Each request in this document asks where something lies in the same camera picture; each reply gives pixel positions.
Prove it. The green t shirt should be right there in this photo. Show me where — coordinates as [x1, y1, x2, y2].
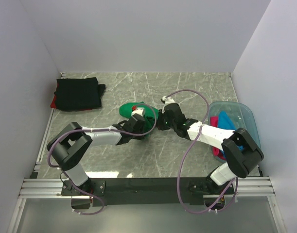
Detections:
[119, 101, 158, 132]

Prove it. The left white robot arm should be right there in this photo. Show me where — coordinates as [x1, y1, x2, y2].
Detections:
[47, 111, 146, 195]

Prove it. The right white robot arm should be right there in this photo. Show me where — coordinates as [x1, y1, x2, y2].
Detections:
[158, 100, 264, 194]

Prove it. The pink t shirt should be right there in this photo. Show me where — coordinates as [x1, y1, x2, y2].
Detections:
[210, 116, 226, 163]

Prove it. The blue t shirt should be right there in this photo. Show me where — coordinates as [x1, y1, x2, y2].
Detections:
[217, 110, 245, 152]

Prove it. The clear blue plastic bin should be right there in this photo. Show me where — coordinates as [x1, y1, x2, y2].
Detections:
[207, 100, 262, 164]

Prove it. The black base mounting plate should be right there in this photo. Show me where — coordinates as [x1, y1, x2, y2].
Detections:
[60, 177, 236, 208]

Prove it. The folded black t shirt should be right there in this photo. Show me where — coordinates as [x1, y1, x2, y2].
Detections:
[54, 77, 106, 112]

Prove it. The folded red t shirt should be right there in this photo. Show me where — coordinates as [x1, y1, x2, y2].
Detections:
[50, 95, 59, 109]

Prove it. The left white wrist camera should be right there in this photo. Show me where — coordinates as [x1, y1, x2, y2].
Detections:
[131, 105, 145, 117]

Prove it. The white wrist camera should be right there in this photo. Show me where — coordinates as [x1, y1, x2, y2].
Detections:
[131, 105, 145, 117]
[160, 96, 175, 105]

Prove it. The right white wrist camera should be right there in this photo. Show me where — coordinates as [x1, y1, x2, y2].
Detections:
[160, 96, 175, 105]

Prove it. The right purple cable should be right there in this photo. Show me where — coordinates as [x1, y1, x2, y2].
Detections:
[162, 89, 238, 215]

